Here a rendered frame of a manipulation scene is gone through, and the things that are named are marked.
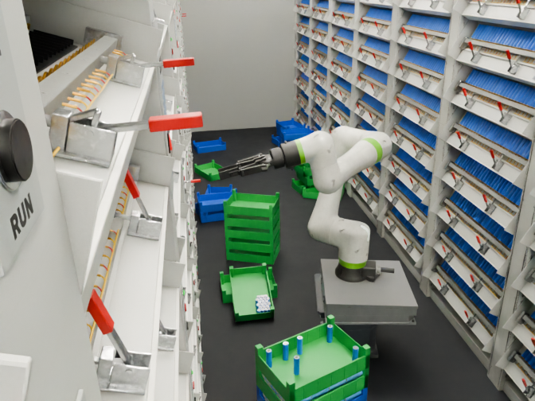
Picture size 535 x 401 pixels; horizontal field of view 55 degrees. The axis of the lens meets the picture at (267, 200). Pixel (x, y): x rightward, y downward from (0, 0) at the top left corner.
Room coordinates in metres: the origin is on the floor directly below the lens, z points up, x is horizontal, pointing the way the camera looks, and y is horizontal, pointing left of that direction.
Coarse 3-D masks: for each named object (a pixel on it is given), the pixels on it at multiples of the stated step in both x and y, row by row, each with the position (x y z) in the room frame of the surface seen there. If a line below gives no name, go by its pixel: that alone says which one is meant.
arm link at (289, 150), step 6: (282, 144) 1.76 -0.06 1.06; (288, 144) 1.75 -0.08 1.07; (294, 144) 1.75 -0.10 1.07; (282, 150) 1.74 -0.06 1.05; (288, 150) 1.73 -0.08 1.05; (294, 150) 1.73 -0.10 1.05; (282, 156) 1.73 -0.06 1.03; (288, 156) 1.72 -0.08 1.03; (294, 156) 1.72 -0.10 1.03; (288, 162) 1.72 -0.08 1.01; (294, 162) 1.73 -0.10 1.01; (300, 162) 1.74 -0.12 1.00; (288, 168) 1.75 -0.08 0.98
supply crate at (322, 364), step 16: (304, 336) 1.37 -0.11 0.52; (320, 336) 1.41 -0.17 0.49; (336, 336) 1.40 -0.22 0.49; (256, 352) 1.27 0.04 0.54; (272, 352) 1.31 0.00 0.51; (288, 352) 1.33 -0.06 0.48; (304, 352) 1.33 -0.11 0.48; (320, 352) 1.33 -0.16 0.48; (336, 352) 1.33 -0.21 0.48; (352, 352) 1.33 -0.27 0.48; (368, 352) 1.26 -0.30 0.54; (272, 368) 1.26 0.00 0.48; (288, 368) 1.26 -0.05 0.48; (304, 368) 1.26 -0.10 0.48; (320, 368) 1.26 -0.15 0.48; (336, 368) 1.20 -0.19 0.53; (352, 368) 1.23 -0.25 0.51; (272, 384) 1.19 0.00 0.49; (288, 384) 1.12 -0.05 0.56; (304, 384) 1.14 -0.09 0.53; (320, 384) 1.17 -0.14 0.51; (288, 400) 1.12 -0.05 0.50
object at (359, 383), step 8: (256, 368) 1.28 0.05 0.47; (368, 368) 1.26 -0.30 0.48; (256, 376) 1.28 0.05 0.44; (360, 376) 1.27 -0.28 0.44; (368, 376) 1.26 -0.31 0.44; (256, 384) 1.28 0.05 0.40; (264, 384) 1.23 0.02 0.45; (344, 384) 1.22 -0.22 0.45; (352, 384) 1.23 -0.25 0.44; (360, 384) 1.24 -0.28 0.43; (264, 392) 1.24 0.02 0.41; (272, 392) 1.19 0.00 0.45; (328, 392) 1.19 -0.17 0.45; (336, 392) 1.20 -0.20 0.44; (344, 392) 1.21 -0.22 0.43; (352, 392) 1.23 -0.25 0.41; (272, 400) 1.19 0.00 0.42; (280, 400) 1.16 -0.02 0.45; (312, 400) 1.16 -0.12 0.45; (320, 400) 1.17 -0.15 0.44; (328, 400) 1.18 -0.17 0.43; (336, 400) 1.20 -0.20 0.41
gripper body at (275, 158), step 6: (270, 150) 1.75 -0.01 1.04; (276, 150) 1.74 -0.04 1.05; (270, 156) 1.77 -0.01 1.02; (276, 156) 1.73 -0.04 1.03; (258, 162) 1.73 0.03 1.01; (264, 162) 1.72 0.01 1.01; (270, 162) 1.72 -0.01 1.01; (276, 162) 1.72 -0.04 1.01; (282, 162) 1.73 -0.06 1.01; (276, 168) 1.73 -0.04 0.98
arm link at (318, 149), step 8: (312, 136) 1.76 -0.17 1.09; (320, 136) 1.75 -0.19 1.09; (328, 136) 1.76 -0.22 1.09; (296, 144) 1.75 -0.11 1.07; (304, 144) 1.74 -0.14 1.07; (312, 144) 1.74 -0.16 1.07; (320, 144) 1.73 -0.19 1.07; (328, 144) 1.74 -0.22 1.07; (304, 152) 1.73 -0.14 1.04; (312, 152) 1.73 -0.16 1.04; (320, 152) 1.73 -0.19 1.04; (328, 152) 1.73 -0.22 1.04; (304, 160) 1.73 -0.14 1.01; (312, 160) 1.74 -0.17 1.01; (320, 160) 1.73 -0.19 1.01; (328, 160) 1.73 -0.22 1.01; (336, 160) 1.76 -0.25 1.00; (312, 168) 1.75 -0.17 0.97; (320, 168) 1.73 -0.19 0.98
